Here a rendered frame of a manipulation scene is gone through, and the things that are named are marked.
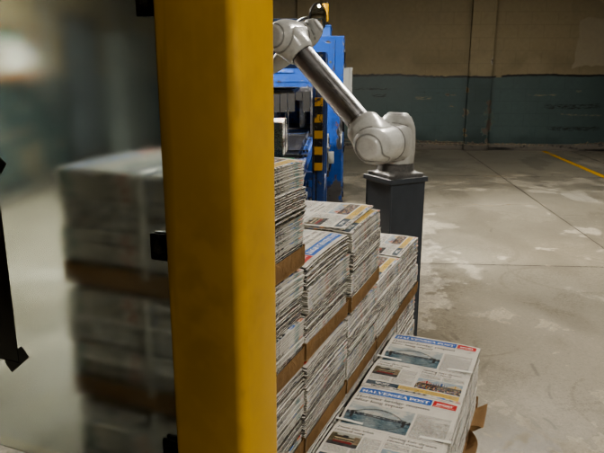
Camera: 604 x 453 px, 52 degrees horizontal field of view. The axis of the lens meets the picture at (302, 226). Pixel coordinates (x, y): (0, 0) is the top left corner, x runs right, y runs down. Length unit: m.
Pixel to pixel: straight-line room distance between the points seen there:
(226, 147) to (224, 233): 0.09
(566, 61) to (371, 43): 3.38
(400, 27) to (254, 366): 10.88
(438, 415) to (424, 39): 10.11
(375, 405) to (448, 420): 0.19
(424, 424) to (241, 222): 1.12
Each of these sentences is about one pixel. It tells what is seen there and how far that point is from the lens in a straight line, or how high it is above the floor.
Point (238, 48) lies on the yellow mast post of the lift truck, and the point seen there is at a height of 1.48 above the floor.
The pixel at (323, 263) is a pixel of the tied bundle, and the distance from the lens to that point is 1.42.
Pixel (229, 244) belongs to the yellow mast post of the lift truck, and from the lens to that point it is 0.63.
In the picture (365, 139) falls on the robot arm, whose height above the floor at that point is 1.19.
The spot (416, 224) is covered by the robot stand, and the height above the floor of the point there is 0.79.
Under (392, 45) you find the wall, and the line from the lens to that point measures 11.43.
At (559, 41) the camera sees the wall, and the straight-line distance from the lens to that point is 11.99.
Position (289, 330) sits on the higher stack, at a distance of 1.28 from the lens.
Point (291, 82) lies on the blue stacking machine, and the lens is 6.27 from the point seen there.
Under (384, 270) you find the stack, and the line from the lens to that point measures 2.03.
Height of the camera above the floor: 1.47
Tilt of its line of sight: 15 degrees down
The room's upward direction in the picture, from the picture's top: straight up
